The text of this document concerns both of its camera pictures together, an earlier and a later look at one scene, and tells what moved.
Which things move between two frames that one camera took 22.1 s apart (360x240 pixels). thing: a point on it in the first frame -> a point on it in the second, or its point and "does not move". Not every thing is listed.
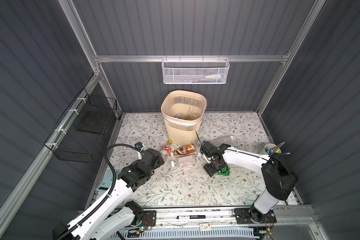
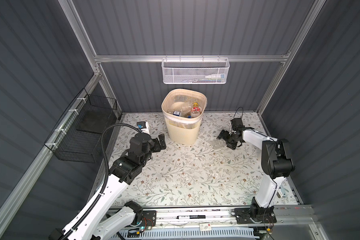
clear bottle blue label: [222, 139] -> [181, 109]
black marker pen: [191, 217] does not move
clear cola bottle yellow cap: [166, 150] -> [195, 110]
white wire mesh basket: [195, 71] does not move
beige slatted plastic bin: [183, 112] does not move
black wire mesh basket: [80, 131] does not move
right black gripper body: [210, 167] -> [232, 143]
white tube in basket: [215, 76] does not move
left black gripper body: [160, 161] -> [153, 147]
